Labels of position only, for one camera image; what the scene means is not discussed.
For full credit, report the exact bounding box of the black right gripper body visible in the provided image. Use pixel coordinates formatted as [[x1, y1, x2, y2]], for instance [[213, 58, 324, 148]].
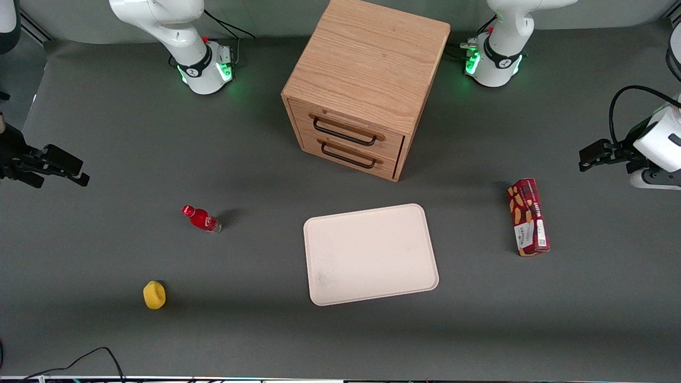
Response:
[[0, 113, 48, 181]]

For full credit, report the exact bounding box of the red cookie box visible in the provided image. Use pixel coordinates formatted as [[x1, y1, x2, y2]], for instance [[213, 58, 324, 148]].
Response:
[[506, 178, 550, 257]]

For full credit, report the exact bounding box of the cream plastic tray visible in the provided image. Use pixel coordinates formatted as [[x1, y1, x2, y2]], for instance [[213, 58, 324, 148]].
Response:
[[303, 203, 440, 307]]

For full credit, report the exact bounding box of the small red soda bottle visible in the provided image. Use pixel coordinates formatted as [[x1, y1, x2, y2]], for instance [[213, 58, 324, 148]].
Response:
[[181, 205, 222, 234]]

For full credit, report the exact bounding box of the yellow sponge toy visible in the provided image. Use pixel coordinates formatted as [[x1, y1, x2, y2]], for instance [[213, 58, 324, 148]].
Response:
[[143, 280, 167, 310]]

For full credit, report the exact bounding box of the wooden drawer cabinet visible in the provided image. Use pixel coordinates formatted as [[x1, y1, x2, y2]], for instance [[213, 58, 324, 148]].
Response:
[[281, 0, 451, 183]]

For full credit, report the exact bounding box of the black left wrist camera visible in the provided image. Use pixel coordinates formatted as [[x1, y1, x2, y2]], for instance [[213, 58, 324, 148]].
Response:
[[628, 121, 652, 154]]

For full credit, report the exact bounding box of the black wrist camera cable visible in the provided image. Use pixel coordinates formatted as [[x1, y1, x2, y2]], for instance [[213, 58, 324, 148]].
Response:
[[609, 32, 681, 147]]

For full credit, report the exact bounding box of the black left arm base cable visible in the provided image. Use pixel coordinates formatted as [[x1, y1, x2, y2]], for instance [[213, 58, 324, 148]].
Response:
[[446, 13, 498, 59]]

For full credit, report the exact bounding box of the black arm base cable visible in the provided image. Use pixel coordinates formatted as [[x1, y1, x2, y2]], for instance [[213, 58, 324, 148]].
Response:
[[204, 8, 257, 67], [446, 13, 498, 59]]

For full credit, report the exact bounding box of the black looped cable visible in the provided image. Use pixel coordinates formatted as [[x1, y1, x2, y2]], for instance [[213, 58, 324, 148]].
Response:
[[0, 347, 126, 383]]

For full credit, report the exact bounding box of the black right arm base cable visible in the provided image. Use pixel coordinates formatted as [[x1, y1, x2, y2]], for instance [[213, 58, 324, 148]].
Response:
[[204, 8, 257, 67]]

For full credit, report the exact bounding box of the wooden drawer with black handle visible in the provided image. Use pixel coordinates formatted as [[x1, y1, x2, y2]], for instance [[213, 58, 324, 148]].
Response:
[[298, 132, 401, 181], [289, 100, 406, 161]]

